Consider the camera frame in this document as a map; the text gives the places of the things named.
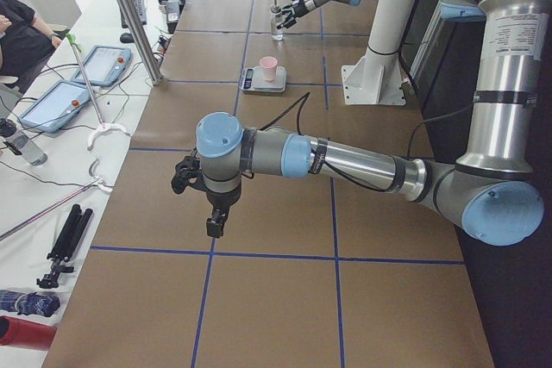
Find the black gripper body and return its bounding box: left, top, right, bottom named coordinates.
left=206, top=189, right=242, bottom=215
left=287, top=0, right=307, bottom=18

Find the pink plastic cup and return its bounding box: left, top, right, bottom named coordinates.
left=259, top=56, right=278, bottom=82

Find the digital kitchen scale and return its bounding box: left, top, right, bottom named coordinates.
left=239, top=65, right=287, bottom=93

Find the white pillar with base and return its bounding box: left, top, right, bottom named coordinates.
left=342, top=0, right=415, bottom=106

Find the black folded tripod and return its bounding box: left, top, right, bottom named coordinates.
left=36, top=204, right=93, bottom=289

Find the black keyboard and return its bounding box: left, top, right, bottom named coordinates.
left=131, top=0, right=147, bottom=25

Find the black computer mouse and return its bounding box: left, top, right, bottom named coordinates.
left=119, top=33, right=134, bottom=44

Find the far teach pendant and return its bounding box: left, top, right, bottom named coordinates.
left=82, top=45, right=132, bottom=87

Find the teach pendant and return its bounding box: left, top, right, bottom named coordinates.
left=82, top=45, right=132, bottom=87
left=20, top=80, right=90, bottom=133

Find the near teach pendant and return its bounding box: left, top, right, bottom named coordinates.
left=20, top=80, right=90, bottom=133

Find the blue folded umbrella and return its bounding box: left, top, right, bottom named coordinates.
left=1, top=290, right=60, bottom=317

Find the red bottle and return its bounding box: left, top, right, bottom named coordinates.
left=1, top=316, right=57, bottom=351

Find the seated person black shirt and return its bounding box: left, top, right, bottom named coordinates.
left=1, top=0, right=62, bottom=94

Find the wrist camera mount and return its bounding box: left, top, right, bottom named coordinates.
left=171, top=156, right=205, bottom=195

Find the grabber stick green handle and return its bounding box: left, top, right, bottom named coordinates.
left=66, top=34, right=130, bottom=151

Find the aluminium frame post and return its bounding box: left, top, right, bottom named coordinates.
left=116, top=0, right=163, bottom=85

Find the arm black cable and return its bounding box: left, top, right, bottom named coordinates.
left=241, top=91, right=475, bottom=192

